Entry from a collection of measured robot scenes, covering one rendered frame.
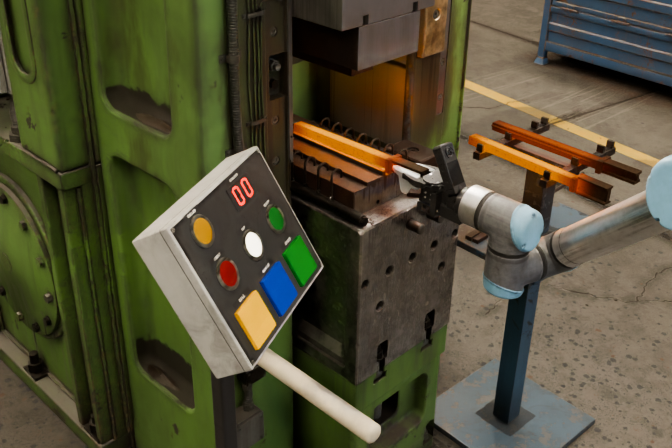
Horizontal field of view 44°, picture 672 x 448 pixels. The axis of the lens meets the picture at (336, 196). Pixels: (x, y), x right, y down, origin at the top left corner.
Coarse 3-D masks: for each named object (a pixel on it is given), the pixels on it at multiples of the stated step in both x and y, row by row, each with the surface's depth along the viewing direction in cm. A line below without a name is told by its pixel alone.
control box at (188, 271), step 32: (224, 160) 159; (256, 160) 155; (192, 192) 145; (224, 192) 144; (256, 192) 151; (160, 224) 133; (192, 224) 134; (224, 224) 141; (256, 224) 149; (288, 224) 158; (160, 256) 132; (192, 256) 132; (224, 256) 138; (192, 288) 132; (224, 288) 136; (256, 288) 143; (192, 320) 135; (224, 320) 134; (224, 352) 136; (256, 352) 138
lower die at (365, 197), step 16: (304, 144) 208; (320, 144) 206; (304, 160) 202; (320, 160) 200; (336, 160) 200; (352, 160) 199; (320, 176) 195; (336, 176) 195; (352, 176) 193; (368, 176) 193; (384, 176) 194; (320, 192) 196; (336, 192) 192; (352, 192) 188; (368, 192) 192; (384, 192) 196; (400, 192) 201; (352, 208) 190; (368, 208) 194
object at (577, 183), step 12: (492, 144) 215; (504, 156) 212; (516, 156) 209; (528, 156) 209; (528, 168) 207; (540, 168) 204; (552, 168) 203; (564, 180) 200; (576, 180) 197; (588, 180) 195; (576, 192) 198; (588, 192) 196; (600, 192) 194
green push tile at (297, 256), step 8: (296, 240) 157; (288, 248) 154; (296, 248) 156; (304, 248) 158; (288, 256) 153; (296, 256) 155; (304, 256) 158; (288, 264) 153; (296, 264) 154; (304, 264) 157; (312, 264) 159; (296, 272) 154; (304, 272) 156; (312, 272) 158; (304, 280) 155
